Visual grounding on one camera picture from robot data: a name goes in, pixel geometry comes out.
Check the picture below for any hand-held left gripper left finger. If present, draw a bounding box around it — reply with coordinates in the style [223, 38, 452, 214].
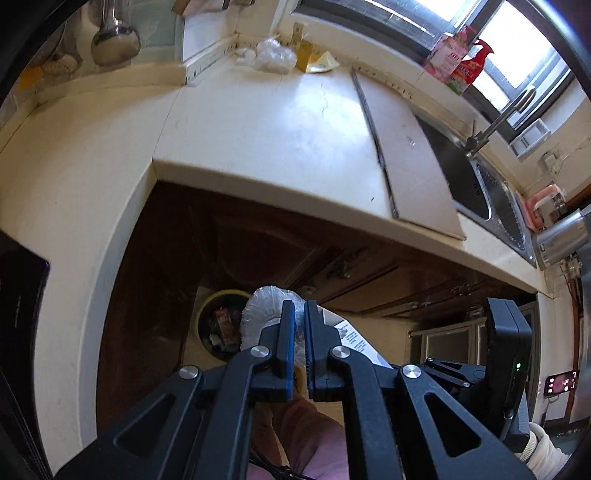
[53, 300, 296, 480]

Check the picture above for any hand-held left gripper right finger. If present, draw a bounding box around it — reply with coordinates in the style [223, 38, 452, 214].
[305, 300, 536, 480]

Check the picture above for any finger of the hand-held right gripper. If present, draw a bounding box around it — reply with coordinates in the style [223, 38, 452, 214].
[422, 357, 488, 395]

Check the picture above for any clear plastic wrap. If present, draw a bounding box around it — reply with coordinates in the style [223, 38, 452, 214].
[240, 285, 308, 384]

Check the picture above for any white printed carton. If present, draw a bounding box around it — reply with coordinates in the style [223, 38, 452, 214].
[318, 309, 393, 370]

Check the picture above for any yellow rimmed trash bin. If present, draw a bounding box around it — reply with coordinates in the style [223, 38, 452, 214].
[196, 288, 259, 363]

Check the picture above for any person's right forearm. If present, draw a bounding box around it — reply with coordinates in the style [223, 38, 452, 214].
[515, 422, 571, 480]

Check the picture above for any metal framed cabinet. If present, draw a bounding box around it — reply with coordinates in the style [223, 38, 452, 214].
[409, 323, 488, 366]

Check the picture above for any smartphone with lit screen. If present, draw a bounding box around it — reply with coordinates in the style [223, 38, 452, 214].
[545, 369, 580, 397]

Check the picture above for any person's pink trouser leg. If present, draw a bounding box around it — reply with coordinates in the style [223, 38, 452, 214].
[247, 397, 349, 480]

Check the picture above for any stainless steel pot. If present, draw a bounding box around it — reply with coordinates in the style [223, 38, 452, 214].
[531, 210, 591, 271]

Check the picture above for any brown wooden cabinet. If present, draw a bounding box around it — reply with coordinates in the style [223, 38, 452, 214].
[95, 180, 539, 430]

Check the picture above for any pink soap dish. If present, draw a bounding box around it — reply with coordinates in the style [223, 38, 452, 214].
[515, 184, 568, 232]

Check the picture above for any stainless steel sink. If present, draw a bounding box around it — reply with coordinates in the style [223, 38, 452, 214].
[416, 113, 539, 268]

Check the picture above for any brown cardboard sheet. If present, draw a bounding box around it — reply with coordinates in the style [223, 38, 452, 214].
[351, 67, 467, 241]

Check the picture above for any metal faucet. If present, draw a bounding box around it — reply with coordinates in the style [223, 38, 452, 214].
[464, 85, 537, 160]

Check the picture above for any black induction cooktop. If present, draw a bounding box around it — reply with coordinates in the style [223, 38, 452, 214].
[0, 228, 51, 480]

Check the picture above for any red spray bottle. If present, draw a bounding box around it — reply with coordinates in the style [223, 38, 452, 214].
[450, 39, 495, 95]

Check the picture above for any white plastic bag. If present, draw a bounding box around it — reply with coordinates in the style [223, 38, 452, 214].
[255, 38, 297, 73]

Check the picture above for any brown paper bag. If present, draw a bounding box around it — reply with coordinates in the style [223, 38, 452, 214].
[292, 23, 315, 72]

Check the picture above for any dark framed window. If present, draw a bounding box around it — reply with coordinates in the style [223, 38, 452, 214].
[295, 0, 587, 130]

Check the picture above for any stainless steel ladle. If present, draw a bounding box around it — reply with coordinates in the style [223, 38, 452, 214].
[91, 0, 141, 68]

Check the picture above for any white mesh scrubber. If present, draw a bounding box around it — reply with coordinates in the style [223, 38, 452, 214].
[41, 55, 81, 75]

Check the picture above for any black cable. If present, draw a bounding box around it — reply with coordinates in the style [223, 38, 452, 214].
[249, 450, 305, 480]

